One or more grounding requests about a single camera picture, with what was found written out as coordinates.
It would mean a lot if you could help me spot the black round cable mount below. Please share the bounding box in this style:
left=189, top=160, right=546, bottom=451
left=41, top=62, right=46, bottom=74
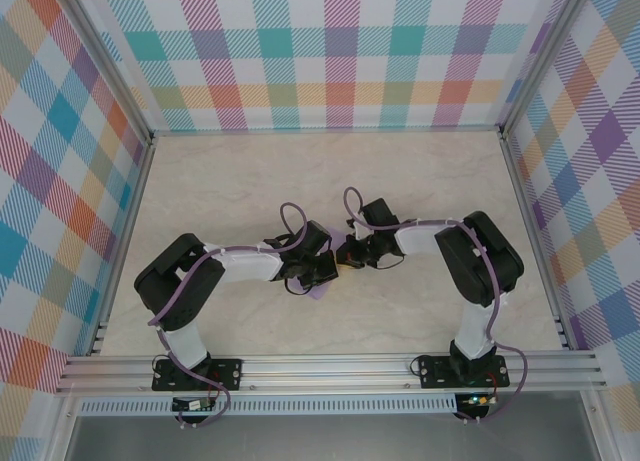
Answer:
left=174, top=411, right=211, bottom=429

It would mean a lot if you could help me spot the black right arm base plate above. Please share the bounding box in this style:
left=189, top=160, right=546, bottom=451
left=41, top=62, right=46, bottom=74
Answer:
left=417, top=355, right=510, bottom=390

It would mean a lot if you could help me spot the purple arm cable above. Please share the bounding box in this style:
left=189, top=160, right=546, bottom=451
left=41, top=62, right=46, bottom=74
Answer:
left=147, top=202, right=310, bottom=429
left=342, top=185, right=530, bottom=425

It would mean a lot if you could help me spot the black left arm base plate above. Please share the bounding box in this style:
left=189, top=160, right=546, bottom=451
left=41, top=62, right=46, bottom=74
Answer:
left=151, top=358, right=244, bottom=392

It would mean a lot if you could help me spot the grey metal sheet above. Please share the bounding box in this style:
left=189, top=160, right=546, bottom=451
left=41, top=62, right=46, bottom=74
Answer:
left=64, top=413, right=601, bottom=461

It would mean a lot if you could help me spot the white slotted cable duct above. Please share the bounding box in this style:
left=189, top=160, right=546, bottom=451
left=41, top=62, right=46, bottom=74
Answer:
left=77, top=393, right=459, bottom=416

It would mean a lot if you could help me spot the thin aluminium table edge rail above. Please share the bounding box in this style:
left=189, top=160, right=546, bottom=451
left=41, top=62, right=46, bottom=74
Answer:
left=149, top=124, right=506, bottom=137

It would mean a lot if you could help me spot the aluminium frame post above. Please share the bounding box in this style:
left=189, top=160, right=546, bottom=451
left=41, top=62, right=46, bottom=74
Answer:
left=49, top=0, right=156, bottom=147
left=497, top=0, right=594, bottom=142

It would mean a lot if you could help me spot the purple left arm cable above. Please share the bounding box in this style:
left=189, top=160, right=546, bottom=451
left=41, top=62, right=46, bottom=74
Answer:
left=147, top=202, right=310, bottom=429

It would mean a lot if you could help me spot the aluminium mounting rail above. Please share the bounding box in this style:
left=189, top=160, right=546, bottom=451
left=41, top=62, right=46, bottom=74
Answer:
left=54, top=350, right=609, bottom=395

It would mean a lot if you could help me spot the purple paper sheet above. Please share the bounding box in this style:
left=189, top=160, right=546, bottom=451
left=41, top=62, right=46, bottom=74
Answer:
left=299, top=225, right=351, bottom=303

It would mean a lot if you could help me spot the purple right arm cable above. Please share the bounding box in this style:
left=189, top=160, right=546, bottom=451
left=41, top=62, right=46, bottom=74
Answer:
left=342, top=185, right=530, bottom=425

